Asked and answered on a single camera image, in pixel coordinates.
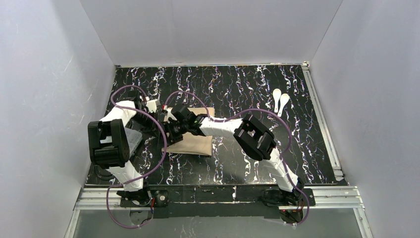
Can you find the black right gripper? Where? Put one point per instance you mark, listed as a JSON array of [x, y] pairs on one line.
[[175, 130]]

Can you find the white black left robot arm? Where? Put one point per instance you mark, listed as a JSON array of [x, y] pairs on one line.
[[112, 143]]

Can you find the clear plastic box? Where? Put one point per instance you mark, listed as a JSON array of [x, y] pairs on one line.
[[134, 139]]

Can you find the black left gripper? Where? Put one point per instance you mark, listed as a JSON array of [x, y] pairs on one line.
[[152, 124]]

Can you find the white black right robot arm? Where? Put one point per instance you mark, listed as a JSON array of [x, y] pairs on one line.
[[255, 139]]

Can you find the aluminium front frame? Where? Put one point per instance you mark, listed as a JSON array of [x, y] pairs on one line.
[[326, 197]]

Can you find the beige cloth napkin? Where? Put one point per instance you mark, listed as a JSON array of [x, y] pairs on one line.
[[192, 144]]

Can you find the white spoon right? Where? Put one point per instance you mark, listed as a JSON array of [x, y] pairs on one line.
[[284, 98]]

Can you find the white spoon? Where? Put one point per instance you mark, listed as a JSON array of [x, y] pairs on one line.
[[276, 98], [284, 98]]

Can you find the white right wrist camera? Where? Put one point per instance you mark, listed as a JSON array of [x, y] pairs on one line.
[[169, 115]]

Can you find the white spoon left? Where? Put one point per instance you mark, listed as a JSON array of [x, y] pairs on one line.
[[276, 98]]

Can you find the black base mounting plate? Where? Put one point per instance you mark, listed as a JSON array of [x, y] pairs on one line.
[[241, 200]]

